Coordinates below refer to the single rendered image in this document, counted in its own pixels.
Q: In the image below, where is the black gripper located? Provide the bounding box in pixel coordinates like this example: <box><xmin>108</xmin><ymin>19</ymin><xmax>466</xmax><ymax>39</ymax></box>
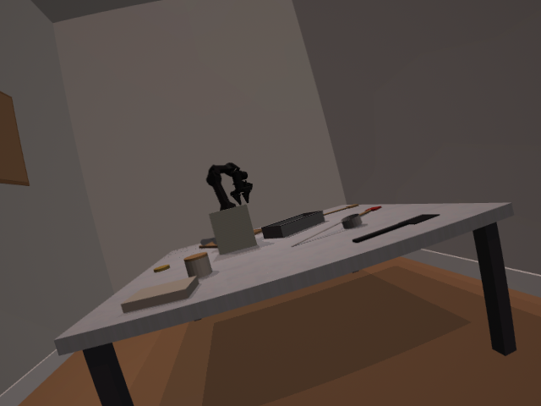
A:
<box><xmin>230</xmin><ymin>179</ymin><xmax>252</xmax><ymax>205</ymax></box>

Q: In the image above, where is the grey cylinder with brown lid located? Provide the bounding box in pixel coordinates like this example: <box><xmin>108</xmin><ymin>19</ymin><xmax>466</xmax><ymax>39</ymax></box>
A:
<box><xmin>184</xmin><ymin>252</ymin><xmax>212</xmax><ymax>278</ymax></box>

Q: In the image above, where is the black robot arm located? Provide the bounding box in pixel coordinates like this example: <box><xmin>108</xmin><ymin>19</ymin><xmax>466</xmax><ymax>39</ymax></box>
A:
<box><xmin>206</xmin><ymin>162</ymin><xmax>248</xmax><ymax>211</ymax></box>

